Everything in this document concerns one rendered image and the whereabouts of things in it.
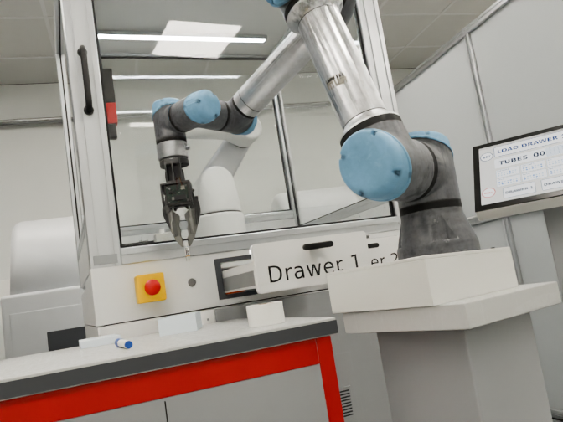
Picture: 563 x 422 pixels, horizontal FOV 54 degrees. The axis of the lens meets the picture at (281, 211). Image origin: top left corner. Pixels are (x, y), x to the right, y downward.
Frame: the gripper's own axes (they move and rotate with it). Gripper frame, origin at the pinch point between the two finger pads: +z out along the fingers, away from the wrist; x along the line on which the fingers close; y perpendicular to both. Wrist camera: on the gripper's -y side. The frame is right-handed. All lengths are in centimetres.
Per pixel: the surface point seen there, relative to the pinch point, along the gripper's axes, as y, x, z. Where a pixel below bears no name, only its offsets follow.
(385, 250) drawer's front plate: -33, 57, 9
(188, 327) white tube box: 11.7, -0.7, 20.2
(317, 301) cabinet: -26.4, 32.6, 20.7
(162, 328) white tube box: 11.8, -6.2, 19.5
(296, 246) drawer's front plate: 11.5, 25.8, 6.1
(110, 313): -7.7, -22.3, 14.6
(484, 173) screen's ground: -37, 94, -11
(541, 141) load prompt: -32, 112, -18
